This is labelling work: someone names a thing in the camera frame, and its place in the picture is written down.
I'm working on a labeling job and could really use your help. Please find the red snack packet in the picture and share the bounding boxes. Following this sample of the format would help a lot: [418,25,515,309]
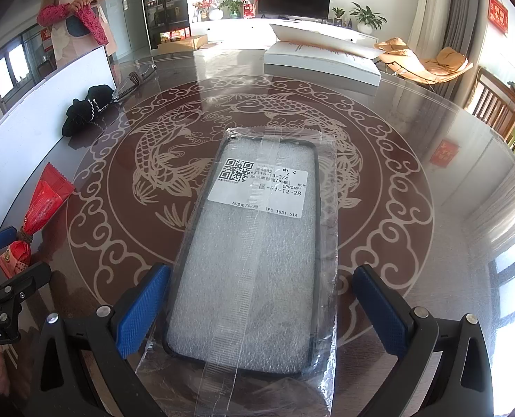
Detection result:
[0,163,76,279]

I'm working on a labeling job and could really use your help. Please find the grey curtain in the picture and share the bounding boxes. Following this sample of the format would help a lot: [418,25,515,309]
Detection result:
[431,0,480,101]

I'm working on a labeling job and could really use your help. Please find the white flat box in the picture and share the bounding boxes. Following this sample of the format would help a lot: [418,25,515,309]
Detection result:
[264,22,387,87]

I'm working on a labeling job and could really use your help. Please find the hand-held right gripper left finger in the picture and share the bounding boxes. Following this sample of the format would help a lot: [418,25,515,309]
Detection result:
[31,263,172,417]

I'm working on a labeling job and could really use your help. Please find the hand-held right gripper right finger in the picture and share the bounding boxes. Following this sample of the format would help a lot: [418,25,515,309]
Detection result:
[352,264,495,417]

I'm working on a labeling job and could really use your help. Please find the phone case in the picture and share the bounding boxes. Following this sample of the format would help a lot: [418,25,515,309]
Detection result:
[136,127,342,417]

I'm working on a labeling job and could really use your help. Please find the white television cabinet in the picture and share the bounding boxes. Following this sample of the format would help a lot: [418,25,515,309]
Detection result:
[192,17,397,51]

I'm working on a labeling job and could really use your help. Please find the red flower arrangement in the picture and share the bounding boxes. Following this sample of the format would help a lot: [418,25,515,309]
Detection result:
[193,0,219,21]

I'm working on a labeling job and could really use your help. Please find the orange lounge chair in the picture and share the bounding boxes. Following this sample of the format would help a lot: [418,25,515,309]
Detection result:
[375,37,475,83]

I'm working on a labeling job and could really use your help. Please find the dark display cabinet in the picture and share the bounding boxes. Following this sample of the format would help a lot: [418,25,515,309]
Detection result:
[138,0,191,51]

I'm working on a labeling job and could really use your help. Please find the covered standing air conditioner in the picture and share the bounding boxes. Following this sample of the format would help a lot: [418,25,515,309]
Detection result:
[407,0,454,49]

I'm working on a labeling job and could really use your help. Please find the white storage box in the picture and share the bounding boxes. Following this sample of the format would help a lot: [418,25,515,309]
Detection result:
[0,46,113,236]

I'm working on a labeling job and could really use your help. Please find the cardboard box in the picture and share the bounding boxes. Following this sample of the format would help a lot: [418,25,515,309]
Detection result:
[157,34,209,51]

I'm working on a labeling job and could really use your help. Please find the red wall hanging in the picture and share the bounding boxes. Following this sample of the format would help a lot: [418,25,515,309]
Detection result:
[488,0,509,34]

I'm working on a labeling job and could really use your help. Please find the red patterned sleeve cover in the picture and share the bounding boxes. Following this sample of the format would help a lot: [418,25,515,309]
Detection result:
[37,3,74,28]
[75,6,110,46]

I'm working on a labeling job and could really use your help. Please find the bushy green potted plant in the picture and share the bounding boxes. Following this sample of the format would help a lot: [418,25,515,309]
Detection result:
[220,0,245,18]

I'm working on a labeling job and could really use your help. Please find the black cloth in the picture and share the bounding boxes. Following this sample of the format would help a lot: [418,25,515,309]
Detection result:
[62,84,115,138]

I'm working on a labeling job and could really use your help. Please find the large potted plant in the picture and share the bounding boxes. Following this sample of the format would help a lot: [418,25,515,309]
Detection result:
[349,2,389,35]

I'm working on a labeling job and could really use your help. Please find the black television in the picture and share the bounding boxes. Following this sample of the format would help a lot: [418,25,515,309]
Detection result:
[256,0,332,19]

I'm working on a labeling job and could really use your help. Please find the wooden chair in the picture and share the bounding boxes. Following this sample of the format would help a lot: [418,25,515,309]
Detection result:
[464,66,515,140]

